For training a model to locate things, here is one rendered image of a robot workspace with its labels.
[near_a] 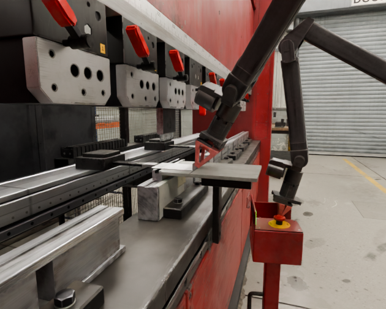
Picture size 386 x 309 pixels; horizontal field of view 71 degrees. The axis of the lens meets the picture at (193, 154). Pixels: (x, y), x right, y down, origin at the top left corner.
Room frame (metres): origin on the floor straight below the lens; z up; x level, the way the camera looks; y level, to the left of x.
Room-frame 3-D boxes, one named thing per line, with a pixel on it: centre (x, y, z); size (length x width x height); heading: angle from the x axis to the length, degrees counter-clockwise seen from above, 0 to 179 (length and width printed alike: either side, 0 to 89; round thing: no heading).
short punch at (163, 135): (0.83, 0.08, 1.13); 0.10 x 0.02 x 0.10; 163
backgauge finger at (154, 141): (1.32, 0.09, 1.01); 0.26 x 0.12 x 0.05; 73
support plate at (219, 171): (0.79, -0.06, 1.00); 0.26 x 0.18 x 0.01; 73
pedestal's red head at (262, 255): (0.94, -0.30, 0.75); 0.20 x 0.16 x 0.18; 172
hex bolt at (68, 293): (0.34, 0.18, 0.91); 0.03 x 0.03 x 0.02
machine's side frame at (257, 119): (3.05, -0.44, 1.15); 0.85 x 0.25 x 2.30; 73
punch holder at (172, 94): (0.81, 0.09, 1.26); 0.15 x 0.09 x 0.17; 163
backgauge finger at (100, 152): (0.87, 0.23, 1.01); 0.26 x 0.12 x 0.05; 73
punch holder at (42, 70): (0.43, 0.21, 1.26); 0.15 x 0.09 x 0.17; 163
